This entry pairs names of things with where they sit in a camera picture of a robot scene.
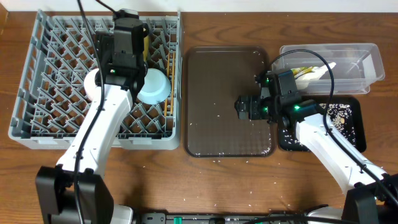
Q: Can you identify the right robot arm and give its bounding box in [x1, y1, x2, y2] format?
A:
[234, 70, 397, 223]

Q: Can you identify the clear plastic bin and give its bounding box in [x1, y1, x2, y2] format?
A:
[272, 43, 386, 95]

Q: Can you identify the black cable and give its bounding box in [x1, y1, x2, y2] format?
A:
[270, 49, 398, 206]
[73, 0, 125, 224]

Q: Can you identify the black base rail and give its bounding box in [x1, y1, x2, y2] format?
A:
[133, 205, 330, 224]

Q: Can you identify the white saucer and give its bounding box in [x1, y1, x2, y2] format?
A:
[83, 68, 99, 101]

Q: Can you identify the white napkin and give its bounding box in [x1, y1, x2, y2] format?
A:
[294, 62, 336, 90]

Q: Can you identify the black waste tray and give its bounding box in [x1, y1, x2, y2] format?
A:
[277, 96, 367, 152]

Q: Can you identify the light blue bowl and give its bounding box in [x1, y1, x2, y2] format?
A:
[137, 68, 171, 105]

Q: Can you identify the left black cable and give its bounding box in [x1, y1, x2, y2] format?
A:
[73, 0, 125, 224]

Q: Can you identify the grey dishwasher rack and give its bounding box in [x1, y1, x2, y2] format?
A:
[8, 11, 183, 150]

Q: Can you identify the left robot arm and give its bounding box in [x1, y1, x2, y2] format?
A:
[35, 9, 148, 223]

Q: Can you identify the spilled rice pile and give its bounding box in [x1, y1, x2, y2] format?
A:
[278, 103, 356, 152]

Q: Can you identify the green orange snack wrapper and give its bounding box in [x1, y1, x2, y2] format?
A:
[291, 67, 314, 78]

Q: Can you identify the yellow plate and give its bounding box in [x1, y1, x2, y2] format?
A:
[143, 28, 149, 62]

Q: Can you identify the dark brown serving tray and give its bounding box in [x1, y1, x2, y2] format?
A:
[184, 46, 276, 157]

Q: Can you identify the right black cable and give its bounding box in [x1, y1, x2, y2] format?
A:
[270, 49, 398, 206]

